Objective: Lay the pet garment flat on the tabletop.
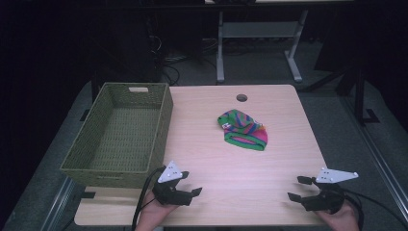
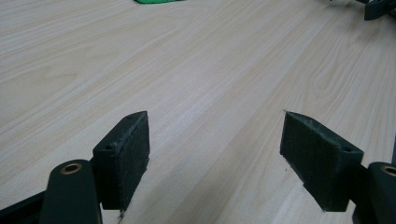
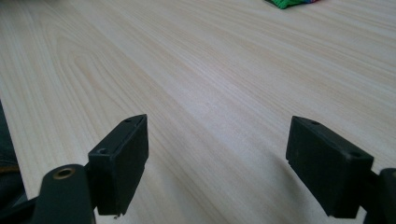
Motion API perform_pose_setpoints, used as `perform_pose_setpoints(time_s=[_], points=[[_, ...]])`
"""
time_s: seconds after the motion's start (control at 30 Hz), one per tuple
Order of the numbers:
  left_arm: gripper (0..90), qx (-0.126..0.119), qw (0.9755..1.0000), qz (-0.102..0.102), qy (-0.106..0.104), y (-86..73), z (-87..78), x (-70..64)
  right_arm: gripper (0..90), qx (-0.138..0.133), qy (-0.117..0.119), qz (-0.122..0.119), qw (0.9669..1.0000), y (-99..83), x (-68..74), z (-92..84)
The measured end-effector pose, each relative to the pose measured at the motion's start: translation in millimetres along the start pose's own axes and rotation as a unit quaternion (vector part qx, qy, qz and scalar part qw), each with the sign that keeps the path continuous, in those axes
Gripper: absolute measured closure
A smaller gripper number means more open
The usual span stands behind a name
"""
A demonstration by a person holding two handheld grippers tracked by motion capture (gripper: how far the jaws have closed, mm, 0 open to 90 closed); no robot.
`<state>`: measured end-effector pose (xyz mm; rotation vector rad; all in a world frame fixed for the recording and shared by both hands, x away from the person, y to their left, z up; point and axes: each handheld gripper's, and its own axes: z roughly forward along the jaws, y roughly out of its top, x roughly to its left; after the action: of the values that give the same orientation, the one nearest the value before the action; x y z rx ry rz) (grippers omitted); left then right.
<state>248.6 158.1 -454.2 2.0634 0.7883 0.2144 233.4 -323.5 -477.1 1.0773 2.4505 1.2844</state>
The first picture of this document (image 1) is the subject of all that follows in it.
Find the black computer tower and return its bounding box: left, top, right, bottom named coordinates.
left=95, top=9, right=164, bottom=85

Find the black metal stand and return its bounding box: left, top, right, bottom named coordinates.
left=301, top=61, right=381, bottom=127

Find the person's right hand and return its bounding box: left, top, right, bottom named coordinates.
left=316, top=200, right=360, bottom=231

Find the metal floor rail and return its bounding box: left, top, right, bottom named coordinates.
left=39, top=175, right=76, bottom=231
left=341, top=94, right=408, bottom=215

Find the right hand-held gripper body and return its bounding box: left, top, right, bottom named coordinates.
left=301, top=167, right=360, bottom=215

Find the bundle of floor cables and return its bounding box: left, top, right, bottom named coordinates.
left=150, top=32, right=219, bottom=87

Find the person's left hand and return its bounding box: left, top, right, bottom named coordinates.
left=134, top=189, right=179, bottom=231

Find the striped knitted pet sweater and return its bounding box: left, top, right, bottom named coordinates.
left=217, top=109, right=268, bottom=152

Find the green woven basket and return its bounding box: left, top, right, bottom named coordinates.
left=60, top=82, right=174, bottom=190

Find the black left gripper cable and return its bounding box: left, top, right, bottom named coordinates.
left=131, top=166, right=166, bottom=231

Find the grey metal desk frame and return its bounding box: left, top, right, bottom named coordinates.
left=216, top=9, right=310, bottom=84

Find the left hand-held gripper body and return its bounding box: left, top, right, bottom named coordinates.
left=151, top=160, right=193, bottom=207

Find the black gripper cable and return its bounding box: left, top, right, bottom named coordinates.
left=343, top=188, right=408, bottom=231
left=131, top=166, right=166, bottom=231

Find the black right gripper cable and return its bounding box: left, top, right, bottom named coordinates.
left=343, top=188, right=408, bottom=231

